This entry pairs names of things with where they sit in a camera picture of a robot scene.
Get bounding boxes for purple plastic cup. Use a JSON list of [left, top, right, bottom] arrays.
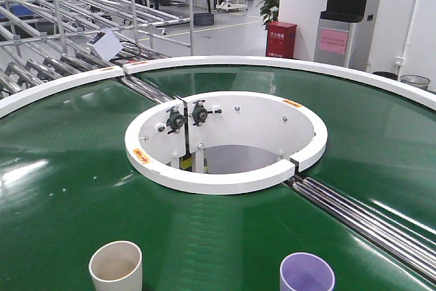
[[279, 252, 336, 290]]

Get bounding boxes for beige plastic cup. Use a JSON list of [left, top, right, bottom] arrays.
[[89, 241, 142, 290]]

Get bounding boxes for white inner conveyor ring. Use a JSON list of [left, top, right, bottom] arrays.
[[124, 91, 328, 196]]

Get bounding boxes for white control box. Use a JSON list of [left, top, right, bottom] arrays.
[[87, 29, 123, 61]]

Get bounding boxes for white outer conveyor rim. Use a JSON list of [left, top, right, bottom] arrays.
[[1, 55, 435, 117]]

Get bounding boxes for steel conveyor rollers left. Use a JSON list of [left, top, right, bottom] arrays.
[[118, 76, 175, 104]]

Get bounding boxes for dark grey floor crate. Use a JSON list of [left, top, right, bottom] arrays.
[[193, 12, 215, 27]]

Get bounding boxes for green circular conveyor belt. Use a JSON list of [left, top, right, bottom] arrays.
[[1, 65, 435, 290]]

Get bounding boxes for steel conveyor rollers right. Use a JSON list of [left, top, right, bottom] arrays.
[[284, 175, 435, 283]]

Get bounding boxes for red fire extinguisher cabinet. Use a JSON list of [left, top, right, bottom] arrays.
[[266, 21, 297, 59]]

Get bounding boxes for metal roller rack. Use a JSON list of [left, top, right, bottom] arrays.
[[1, 0, 192, 97]]

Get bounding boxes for black and grey water dispenser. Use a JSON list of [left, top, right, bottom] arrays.
[[314, 0, 367, 67]]

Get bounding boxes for steel conveyor rollers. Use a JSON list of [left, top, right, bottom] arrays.
[[284, 175, 435, 283], [118, 76, 175, 104]]

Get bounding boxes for wire mesh waste basket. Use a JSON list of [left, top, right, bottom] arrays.
[[400, 74, 431, 91]]

